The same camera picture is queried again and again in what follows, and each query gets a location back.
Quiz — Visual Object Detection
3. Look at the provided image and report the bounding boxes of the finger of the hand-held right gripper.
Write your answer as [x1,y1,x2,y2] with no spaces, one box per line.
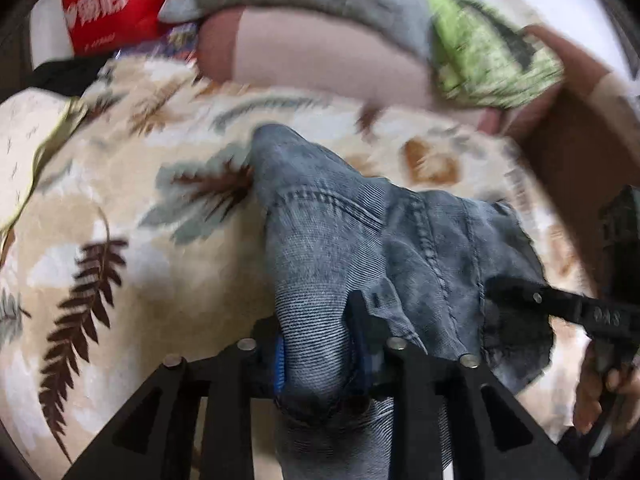
[484,274,582,324]

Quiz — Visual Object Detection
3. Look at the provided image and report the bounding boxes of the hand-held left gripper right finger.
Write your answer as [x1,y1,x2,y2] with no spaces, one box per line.
[345,290,581,480]

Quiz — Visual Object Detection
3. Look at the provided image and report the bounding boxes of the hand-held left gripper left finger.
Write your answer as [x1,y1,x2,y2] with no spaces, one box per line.
[62,317,288,480]

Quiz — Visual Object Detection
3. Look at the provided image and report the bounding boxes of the blue denim pants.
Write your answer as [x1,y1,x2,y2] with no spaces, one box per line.
[250,122,556,480]

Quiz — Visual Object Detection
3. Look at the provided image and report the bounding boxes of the person's right hand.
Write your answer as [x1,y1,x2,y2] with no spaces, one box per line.
[572,345,640,435]

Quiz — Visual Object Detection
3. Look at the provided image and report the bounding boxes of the leaf print blanket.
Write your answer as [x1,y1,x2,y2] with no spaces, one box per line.
[0,55,601,466]

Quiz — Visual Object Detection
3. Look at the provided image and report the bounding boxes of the green printed cloth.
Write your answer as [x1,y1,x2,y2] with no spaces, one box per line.
[407,0,566,111]

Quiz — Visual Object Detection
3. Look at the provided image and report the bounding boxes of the purple printed packet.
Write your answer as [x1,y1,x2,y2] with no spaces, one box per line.
[167,22,202,55]

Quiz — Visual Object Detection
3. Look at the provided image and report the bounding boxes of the cream pillow with small sprigs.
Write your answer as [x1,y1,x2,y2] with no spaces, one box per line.
[0,87,81,231]

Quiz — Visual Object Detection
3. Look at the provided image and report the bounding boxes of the black cloth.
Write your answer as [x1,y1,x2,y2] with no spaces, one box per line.
[30,57,117,98]

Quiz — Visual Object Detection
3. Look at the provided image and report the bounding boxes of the red plastic bag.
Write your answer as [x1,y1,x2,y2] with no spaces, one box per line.
[60,0,188,56]

